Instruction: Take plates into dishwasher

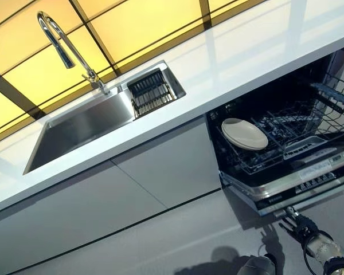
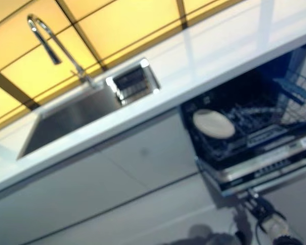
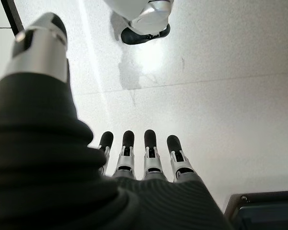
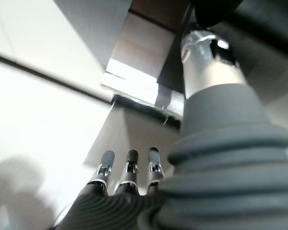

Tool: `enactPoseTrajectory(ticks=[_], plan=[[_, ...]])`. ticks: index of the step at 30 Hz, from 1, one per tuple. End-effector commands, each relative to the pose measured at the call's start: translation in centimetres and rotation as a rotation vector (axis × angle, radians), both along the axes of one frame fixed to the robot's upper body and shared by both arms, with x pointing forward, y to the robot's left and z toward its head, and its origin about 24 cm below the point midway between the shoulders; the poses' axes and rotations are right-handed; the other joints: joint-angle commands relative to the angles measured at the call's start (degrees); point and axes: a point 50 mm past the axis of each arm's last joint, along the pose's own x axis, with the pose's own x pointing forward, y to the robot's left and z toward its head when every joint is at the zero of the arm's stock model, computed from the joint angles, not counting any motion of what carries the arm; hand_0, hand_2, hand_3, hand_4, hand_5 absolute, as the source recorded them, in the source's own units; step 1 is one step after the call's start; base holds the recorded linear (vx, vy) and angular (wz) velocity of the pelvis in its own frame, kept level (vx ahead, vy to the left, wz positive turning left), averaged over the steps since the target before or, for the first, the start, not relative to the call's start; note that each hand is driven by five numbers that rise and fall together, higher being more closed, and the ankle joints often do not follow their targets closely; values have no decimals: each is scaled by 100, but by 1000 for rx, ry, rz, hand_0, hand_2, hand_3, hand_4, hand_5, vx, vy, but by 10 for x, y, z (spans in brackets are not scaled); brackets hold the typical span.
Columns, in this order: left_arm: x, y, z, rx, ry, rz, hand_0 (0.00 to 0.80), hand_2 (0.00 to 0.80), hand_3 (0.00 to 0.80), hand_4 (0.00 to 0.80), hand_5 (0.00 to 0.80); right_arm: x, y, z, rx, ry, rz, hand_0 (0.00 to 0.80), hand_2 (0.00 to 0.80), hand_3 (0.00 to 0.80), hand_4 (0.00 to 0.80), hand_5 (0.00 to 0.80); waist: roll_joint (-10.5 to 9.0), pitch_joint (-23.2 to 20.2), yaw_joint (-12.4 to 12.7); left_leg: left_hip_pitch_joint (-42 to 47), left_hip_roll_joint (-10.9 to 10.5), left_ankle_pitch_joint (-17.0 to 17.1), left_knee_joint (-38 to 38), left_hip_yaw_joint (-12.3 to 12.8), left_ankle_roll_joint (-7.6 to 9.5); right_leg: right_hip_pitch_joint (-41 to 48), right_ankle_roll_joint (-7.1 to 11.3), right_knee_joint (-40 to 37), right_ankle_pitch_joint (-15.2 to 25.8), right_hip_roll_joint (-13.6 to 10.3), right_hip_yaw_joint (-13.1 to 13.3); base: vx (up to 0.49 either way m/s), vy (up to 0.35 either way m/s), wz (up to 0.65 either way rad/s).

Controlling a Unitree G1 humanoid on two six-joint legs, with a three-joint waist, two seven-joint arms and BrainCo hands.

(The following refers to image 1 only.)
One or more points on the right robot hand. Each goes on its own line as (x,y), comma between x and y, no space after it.
(299,224)

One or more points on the black built-in dishwasher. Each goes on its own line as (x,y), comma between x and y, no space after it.
(275,183)

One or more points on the grey robot body shell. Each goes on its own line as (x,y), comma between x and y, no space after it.
(256,266)

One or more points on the narrow white cabinet door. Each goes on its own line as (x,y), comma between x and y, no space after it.
(172,166)

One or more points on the wide white cabinet door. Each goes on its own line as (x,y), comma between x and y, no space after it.
(68,217)

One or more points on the stainless steel sink basin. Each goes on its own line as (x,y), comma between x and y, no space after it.
(83,129)

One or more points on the chrome gooseneck kitchen faucet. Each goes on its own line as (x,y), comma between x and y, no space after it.
(61,46)

